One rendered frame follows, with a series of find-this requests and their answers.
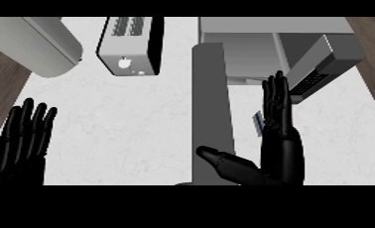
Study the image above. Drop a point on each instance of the white toaster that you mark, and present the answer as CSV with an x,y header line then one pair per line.
x,y
130,46

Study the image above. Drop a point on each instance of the grey microwave door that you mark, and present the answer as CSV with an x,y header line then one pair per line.
x,y
211,113

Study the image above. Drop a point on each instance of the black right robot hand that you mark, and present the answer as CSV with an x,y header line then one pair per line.
x,y
281,152

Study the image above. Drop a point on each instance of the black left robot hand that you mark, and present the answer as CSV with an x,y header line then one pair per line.
x,y
24,139

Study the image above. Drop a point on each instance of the grey microwave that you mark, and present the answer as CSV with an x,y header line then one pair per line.
x,y
293,53

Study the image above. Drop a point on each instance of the pale grey rounded appliance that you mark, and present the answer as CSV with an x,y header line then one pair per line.
x,y
39,47

